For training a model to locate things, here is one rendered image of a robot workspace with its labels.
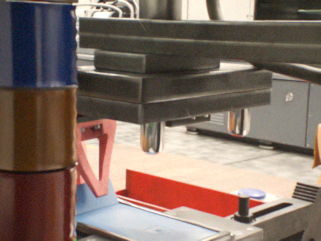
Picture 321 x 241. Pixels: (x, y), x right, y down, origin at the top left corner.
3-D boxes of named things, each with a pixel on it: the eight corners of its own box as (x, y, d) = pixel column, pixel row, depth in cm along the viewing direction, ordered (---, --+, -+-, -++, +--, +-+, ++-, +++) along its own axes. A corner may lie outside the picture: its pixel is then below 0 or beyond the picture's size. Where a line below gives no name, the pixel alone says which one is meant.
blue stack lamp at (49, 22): (40, 76, 32) (38, 3, 31) (96, 84, 29) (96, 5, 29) (-34, 80, 29) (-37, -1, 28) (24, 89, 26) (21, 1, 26)
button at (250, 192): (247, 198, 99) (248, 185, 99) (271, 204, 97) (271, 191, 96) (231, 203, 96) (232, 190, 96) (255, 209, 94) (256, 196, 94)
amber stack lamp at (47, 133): (41, 148, 32) (40, 80, 32) (95, 160, 30) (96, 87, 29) (-32, 160, 29) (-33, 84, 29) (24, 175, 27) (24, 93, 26)
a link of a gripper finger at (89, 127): (90, 198, 63) (58, 106, 64) (46, 217, 67) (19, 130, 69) (139, 183, 68) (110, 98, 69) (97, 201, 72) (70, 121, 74)
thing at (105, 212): (107, 203, 71) (108, 176, 71) (222, 238, 61) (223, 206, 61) (55, 218, 66) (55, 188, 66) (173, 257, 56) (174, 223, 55)
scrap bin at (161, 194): (127, 207, 100) (127, 167, 99) (270, 250, 83) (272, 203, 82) (64, 225, 91) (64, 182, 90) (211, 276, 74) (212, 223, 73)
